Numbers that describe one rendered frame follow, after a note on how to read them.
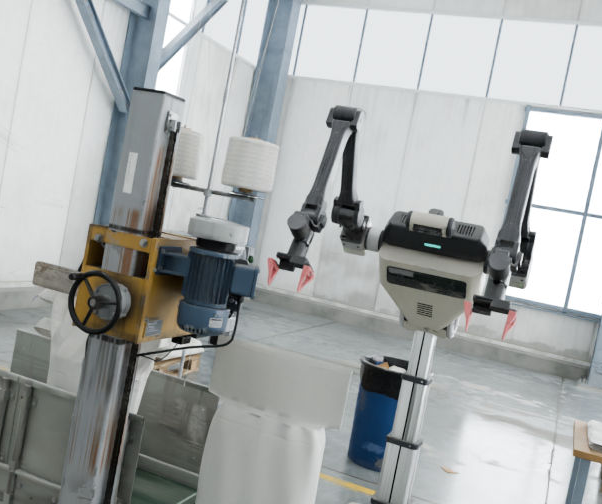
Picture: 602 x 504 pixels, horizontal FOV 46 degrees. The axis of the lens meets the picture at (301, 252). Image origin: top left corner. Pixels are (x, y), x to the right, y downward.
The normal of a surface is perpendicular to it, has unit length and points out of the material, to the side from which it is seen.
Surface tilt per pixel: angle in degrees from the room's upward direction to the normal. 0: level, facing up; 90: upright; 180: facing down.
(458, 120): 90
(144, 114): 90
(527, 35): 90
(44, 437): 90
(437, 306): 130
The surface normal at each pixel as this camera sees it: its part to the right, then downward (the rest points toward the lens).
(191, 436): -0.37, -0.02
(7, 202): 0.91, 0.19
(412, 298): -0.40, 0.61
